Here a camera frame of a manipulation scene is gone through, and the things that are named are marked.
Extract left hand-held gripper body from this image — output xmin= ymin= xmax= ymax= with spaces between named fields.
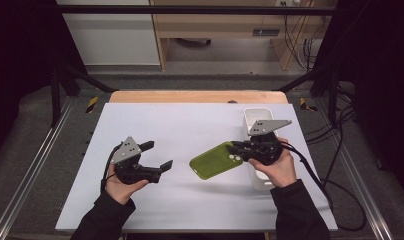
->
xmin=110 ymin=135 xmax=162 ymax=185

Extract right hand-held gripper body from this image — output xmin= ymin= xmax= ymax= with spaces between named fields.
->
xmin=242 ymin=118 xmax=293 ymax=167

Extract green phone case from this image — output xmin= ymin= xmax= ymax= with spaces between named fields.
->
xmin=188 ymin=141 xmax=244 ymax=181

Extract white plastic bin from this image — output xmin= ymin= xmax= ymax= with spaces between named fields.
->
xmin=242 ymin=107 xmax=278 ymax=191

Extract person's right hand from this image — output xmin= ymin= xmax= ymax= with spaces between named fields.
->
xmin=247 ymin=137 xmax=298 ymax=189

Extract person's left hand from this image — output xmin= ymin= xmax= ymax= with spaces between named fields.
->
xmin=104 ymin=163 xmax=150 ymax=206

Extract yellow black hazard tape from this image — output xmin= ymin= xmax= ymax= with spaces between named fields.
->
xmin=85 ymin=96 xmax=100 ymax=114
xmin=299 ymin=97 xmax=319 ymax=113

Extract wooden table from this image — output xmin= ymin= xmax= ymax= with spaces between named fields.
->
xmin=109 ymin=90 xmax=289 ymax=104

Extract black metal stand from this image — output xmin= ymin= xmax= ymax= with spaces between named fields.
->
xmin=272 ymin=63 xmax=340 ymax=125
xmin=50 ymin=62 xmax=118 ymax=128

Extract grey power strip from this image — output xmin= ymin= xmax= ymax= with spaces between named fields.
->
xmin=252 ymin=28 xmax=281 ymax=37

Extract white cabinet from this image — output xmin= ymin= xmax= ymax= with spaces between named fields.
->
xmin=55 ymin=0 xmax=161 ymax=66

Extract wooden desk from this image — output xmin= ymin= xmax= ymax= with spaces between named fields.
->
xmin=149 ymin=0 xmax=326 ymax=72

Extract black curtain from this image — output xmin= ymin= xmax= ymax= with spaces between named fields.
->
xmin=0 ymin=0 xmax=88 ymax=163
xmin=318 ymin=0 xmax=404 ymax=196

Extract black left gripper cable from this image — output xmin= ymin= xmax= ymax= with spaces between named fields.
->
xmin=100 ymin=143 xmax=124 ymax=194

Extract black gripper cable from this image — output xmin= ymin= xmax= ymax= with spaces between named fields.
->
xmin=100 ymin=143 xmax=124 ymax=194
xmin=278 ymin=141 xmax=368 ymax=232

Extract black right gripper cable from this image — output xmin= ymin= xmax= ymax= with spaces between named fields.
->
xmin=278 ymin=141 xmax=368 ymax=232

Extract bundle of black floor cables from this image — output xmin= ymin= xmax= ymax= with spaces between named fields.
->
xmin=304 ymin=84 xmax=359 ymax=189

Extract aluminium rail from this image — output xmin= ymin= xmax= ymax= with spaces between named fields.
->
xmin=0 ymin=97 xmax=75 ymax=240
xmin=313 ymin=99 xmax=395 ymax=240

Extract hanging black desk cables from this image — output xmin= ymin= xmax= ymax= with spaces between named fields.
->
xmin=282 ymin=13 xmax=326 ymax=72

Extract black horizontal frame bar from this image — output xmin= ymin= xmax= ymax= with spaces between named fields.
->
xmin=55 ymin=4 xmax=338 ymax=15

